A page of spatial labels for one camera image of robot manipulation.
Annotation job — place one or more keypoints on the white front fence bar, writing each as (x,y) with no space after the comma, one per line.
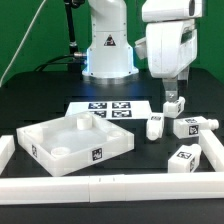
(108,188)

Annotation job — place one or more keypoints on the white marker sheet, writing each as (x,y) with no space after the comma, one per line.
(112,110)

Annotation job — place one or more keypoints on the white right fence piece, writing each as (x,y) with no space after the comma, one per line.
(213,149)

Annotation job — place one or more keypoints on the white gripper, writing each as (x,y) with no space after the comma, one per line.
(171,48)

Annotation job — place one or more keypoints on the white square tabletop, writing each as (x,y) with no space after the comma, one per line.
(67,144)

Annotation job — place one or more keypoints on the white fence piece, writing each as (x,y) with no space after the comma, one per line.
(7,148)
(213,149)

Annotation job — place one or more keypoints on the white left fence piece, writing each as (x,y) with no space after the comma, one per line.
(7,148)

